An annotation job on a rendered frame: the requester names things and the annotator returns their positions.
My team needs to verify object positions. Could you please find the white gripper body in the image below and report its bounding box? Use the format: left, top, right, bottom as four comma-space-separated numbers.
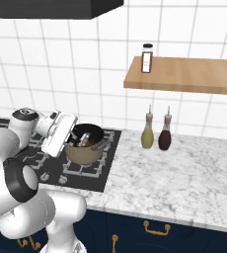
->
40, 111, 79, 158

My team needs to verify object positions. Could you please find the grey spatula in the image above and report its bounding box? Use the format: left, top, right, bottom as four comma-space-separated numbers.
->
78, 131, 93, 148

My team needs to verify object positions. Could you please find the tan cooking pot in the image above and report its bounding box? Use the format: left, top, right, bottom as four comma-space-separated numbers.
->
64, 123, 113, 166

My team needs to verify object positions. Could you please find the grey hob knob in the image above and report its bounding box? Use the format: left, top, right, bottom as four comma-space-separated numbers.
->
38, 172, 51, 183
57, 174, 69, 186

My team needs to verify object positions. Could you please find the black gas hob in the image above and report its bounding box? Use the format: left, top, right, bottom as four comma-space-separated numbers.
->
0, 117, 122, 194

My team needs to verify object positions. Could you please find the yellow oil bottle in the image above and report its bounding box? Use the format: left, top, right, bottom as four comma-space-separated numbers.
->
140, 104, 156, 150

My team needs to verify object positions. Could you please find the dark vinegar bottle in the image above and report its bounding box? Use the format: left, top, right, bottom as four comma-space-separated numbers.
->
157, 105, 174, 152

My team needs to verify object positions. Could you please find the navy cupboard door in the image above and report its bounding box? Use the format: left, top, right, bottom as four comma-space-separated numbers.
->
73, 210, 133, 253

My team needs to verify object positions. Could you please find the spice jar with black lid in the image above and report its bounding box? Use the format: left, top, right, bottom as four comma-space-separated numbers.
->
140, 42, 154, 74

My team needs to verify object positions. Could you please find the black range hood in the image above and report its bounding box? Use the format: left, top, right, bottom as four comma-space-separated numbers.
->
0, 0, 125, 21

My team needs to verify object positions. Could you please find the navy drawer front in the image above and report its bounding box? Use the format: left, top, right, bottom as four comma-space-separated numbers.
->
131, 215, 227, 253

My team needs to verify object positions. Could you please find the gold cupboard door handle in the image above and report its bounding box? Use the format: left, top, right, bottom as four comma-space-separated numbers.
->
28, 234, 42, 251
111, 233, 119, 253
17, 237, 29, 249

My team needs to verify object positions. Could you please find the gold drawer handle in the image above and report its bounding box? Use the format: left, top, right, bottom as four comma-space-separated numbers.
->
142, 219, 172, 236

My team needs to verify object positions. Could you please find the wooden wall shelf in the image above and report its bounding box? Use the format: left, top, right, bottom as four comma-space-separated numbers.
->
122, 55, 227, 97

